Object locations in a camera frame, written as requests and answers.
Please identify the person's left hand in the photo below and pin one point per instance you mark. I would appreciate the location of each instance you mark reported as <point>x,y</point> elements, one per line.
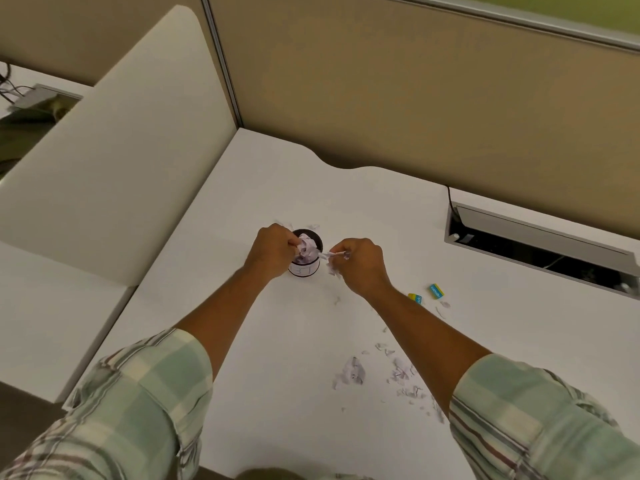
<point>267,254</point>

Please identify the person's right hand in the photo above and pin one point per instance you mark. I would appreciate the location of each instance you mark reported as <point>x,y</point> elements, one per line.
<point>362,267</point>

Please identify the person's left fingers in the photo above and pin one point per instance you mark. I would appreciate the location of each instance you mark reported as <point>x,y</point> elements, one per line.
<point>292,243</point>

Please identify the person's right fingers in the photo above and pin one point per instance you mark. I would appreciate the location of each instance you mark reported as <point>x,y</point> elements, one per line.
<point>339,255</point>

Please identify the torn white paper scrap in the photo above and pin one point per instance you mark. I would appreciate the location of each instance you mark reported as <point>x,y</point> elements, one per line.
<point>334,254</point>

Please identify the paper wad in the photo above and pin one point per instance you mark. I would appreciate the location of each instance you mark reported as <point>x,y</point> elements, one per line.
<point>307,247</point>

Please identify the person's right forearm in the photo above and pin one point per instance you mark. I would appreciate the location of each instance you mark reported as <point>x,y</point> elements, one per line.
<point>475,374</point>

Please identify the person's left forearm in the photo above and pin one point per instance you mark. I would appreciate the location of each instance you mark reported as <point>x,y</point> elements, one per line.
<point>165,374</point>

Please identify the black cup with white label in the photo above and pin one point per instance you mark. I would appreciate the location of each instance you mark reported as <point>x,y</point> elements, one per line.
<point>306,267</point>

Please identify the blue eraser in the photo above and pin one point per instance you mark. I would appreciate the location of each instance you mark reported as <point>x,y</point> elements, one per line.
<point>436,290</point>

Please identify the crumpled purple paper piece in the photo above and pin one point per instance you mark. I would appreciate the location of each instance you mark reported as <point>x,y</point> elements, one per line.
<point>352,370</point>

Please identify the pile of torn paper scraps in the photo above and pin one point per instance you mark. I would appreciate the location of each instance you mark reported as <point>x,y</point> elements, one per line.
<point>407,377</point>

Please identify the beige partition screen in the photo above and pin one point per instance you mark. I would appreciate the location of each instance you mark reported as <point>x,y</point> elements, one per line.
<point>425,89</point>

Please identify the white desk divider panel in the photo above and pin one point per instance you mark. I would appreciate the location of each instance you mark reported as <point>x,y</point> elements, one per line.
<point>107,149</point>

